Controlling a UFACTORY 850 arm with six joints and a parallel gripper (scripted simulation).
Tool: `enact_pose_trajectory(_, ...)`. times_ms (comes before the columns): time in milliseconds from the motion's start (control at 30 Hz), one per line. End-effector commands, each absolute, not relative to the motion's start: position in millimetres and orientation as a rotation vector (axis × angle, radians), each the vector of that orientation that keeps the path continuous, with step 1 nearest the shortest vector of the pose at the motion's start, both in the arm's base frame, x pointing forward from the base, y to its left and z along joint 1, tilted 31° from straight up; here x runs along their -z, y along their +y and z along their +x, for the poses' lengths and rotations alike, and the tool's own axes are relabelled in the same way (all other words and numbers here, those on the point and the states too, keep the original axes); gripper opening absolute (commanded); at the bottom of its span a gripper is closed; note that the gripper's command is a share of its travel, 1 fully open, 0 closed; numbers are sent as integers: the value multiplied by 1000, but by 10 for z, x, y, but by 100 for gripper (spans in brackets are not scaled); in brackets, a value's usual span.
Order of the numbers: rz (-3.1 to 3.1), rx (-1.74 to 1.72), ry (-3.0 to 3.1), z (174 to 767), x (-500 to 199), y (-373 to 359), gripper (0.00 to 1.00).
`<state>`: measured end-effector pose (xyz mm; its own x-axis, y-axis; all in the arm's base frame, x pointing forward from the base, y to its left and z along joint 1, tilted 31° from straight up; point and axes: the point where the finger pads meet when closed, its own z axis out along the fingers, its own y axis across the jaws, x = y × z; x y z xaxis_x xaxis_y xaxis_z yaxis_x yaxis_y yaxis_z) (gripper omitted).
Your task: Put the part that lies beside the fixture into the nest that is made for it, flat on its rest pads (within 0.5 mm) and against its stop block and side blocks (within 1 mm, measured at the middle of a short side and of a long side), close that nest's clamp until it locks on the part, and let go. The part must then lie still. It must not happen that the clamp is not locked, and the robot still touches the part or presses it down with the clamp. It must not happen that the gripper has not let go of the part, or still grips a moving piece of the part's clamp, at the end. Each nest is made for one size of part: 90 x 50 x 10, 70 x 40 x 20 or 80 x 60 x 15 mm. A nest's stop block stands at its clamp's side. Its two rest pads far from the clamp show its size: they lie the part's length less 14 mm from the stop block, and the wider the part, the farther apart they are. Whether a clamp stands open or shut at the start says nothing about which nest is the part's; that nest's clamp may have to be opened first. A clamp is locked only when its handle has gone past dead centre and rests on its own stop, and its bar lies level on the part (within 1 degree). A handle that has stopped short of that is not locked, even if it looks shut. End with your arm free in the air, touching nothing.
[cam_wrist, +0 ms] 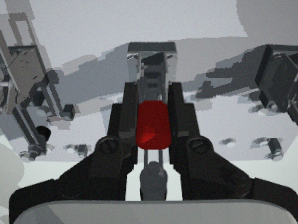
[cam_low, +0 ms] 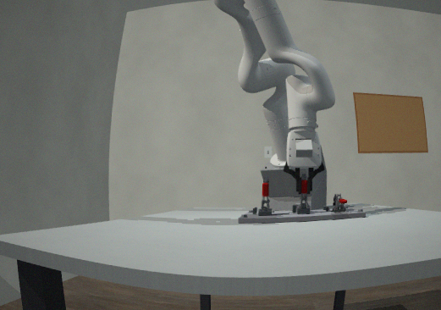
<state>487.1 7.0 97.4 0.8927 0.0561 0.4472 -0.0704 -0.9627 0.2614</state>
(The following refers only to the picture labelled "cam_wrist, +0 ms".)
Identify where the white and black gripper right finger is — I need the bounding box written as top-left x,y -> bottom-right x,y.
167,82 -> 298,223

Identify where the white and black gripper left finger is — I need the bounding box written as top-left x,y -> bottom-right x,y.
9,82 -> 139,224

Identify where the grey fixture plate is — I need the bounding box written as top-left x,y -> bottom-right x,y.
0,0 -> 298,162

